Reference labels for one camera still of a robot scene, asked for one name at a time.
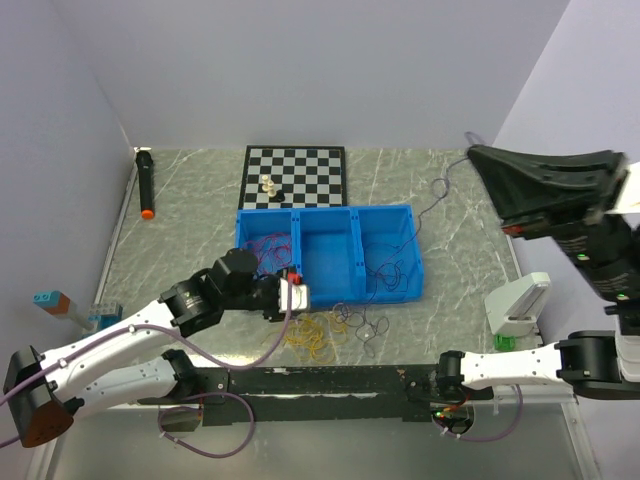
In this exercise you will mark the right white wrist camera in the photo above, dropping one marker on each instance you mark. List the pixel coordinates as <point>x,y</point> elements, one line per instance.
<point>628,201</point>

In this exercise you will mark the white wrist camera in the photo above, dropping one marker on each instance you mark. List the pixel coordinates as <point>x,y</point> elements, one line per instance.
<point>294,294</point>
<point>628,201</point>

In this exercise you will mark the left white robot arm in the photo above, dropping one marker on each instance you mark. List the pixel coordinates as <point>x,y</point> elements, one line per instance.
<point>143,357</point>

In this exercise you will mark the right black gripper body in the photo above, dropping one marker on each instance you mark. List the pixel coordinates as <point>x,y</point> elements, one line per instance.
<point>573,233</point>

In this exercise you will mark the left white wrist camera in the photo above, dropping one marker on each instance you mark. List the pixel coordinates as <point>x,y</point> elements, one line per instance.
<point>294,294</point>

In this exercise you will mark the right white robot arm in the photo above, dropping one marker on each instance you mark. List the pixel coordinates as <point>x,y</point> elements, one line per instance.
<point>596,364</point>

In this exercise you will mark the black microphone orange tip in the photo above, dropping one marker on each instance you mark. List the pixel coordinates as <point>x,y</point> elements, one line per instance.
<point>145,166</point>

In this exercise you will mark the black and white chessboard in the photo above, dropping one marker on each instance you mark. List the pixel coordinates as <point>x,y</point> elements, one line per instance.
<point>309,176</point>

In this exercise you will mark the blue three-compartment plastic bin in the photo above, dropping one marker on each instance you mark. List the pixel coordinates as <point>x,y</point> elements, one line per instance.
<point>353,255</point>

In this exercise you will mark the white tape dispenser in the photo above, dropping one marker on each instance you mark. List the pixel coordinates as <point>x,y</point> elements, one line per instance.
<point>513,309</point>

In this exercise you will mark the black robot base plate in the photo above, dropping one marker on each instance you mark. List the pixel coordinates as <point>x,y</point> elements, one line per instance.
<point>404,392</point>

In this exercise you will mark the blue white lego structure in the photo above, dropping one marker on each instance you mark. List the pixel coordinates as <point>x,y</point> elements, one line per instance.
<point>101,316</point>

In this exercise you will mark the short white chess piece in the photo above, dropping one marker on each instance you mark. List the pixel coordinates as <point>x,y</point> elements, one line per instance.
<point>271,190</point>

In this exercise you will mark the blue and brown toy block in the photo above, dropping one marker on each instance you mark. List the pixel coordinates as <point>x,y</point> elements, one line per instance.
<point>53,302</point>

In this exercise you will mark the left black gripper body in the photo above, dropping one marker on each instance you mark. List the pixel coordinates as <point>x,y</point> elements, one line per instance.
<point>263,294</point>

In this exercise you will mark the green toy piece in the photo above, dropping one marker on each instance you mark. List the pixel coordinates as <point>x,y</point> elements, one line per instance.
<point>504,343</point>

